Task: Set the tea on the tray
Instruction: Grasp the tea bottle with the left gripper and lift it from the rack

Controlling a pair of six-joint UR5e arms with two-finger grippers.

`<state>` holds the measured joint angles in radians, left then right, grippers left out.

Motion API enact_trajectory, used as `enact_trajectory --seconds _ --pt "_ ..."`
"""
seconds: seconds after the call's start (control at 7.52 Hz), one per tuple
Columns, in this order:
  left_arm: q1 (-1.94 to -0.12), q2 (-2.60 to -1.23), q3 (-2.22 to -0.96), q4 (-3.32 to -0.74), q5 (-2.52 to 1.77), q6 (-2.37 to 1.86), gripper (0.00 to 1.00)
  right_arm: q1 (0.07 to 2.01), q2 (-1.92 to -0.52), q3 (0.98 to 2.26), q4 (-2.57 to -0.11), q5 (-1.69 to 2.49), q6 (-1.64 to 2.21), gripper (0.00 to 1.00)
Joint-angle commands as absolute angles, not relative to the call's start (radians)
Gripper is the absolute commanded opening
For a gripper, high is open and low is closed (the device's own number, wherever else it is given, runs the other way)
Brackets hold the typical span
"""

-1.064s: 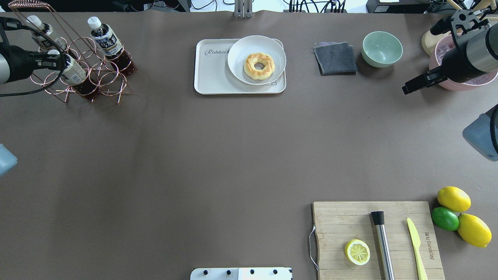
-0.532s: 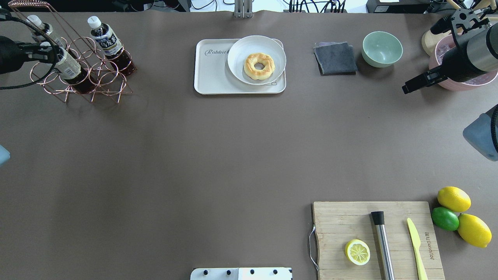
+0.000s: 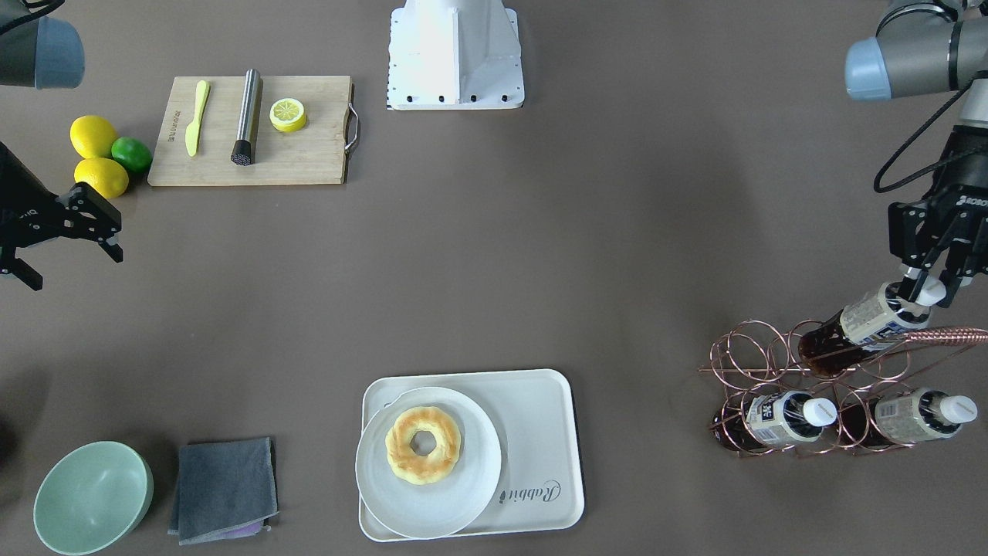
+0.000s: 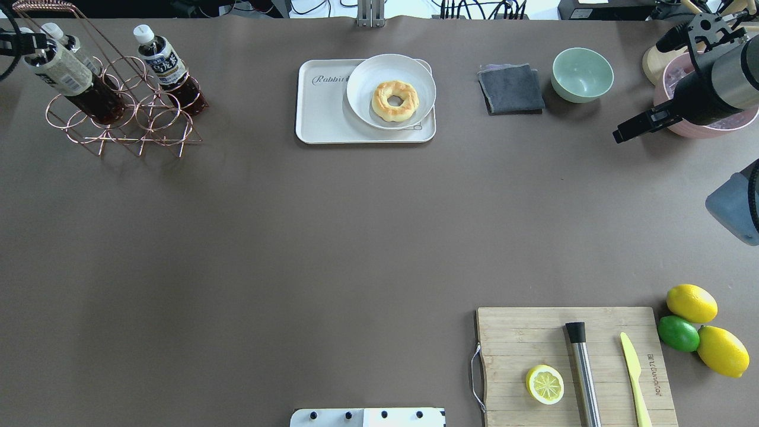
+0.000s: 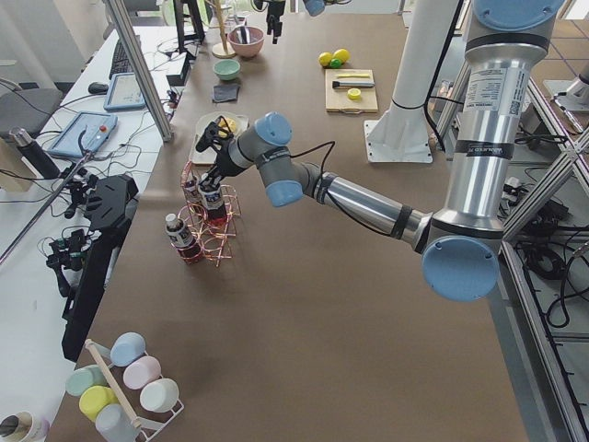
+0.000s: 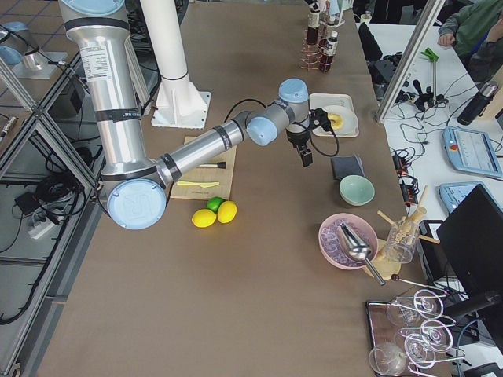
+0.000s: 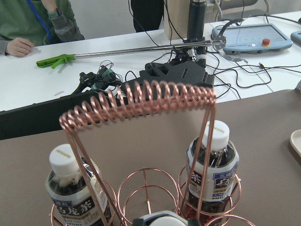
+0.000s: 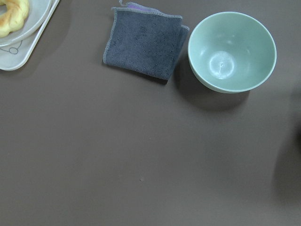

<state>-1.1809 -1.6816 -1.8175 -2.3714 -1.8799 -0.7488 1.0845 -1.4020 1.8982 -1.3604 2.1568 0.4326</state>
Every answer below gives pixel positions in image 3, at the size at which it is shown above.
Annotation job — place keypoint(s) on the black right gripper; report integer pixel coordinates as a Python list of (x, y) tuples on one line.
[(21, 202)]

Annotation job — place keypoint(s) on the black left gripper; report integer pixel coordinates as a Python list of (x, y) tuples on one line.
[(966, 194)]

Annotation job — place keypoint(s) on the tea bottle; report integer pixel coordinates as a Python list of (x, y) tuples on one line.
[(774, 421), (924, 414), (863, 329)]

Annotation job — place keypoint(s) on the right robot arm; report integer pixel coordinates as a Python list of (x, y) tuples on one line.
[(43, 52)]

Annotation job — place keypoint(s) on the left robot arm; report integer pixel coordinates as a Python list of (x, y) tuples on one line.
[(925, 47)]

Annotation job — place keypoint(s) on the tea bottle back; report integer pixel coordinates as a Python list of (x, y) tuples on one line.
[(924, 414)]

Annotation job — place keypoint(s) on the tea bottle front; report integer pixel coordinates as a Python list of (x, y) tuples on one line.
[(774, 421)]

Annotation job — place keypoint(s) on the white serving tray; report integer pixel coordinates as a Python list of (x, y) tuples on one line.
[(541, 483)]

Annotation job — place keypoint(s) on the yellow lemon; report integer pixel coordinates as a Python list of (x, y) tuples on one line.
[(92, 136), (104, 175)]

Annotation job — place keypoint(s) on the green lime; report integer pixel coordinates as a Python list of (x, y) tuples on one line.
[(132, 154)]

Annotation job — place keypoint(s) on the yellow plastic knife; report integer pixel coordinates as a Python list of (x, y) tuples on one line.
[(192, 133)]

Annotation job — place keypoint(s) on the steel muddler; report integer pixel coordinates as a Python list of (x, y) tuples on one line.
[(243, 148)]

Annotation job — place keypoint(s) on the green bowl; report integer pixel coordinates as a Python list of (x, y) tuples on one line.
[(92, 497)]

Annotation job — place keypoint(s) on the lemon half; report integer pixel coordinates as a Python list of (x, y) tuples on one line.
[(288, 115)]

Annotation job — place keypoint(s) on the wooden cutting board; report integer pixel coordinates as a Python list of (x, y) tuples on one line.
[(315, 155)]

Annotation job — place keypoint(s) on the grey folded cloth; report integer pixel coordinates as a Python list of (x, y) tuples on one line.
[(225, 490)]

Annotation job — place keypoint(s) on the glazed donut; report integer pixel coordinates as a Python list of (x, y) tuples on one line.
[(423, 445)]

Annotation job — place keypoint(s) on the white plate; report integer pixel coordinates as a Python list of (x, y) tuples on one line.
[(438, 509)]

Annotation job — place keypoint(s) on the copper wire bottle rack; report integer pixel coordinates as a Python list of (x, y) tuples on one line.
[(756, 359)]

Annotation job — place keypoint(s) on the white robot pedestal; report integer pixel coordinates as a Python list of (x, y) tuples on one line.
[(454, 55)]

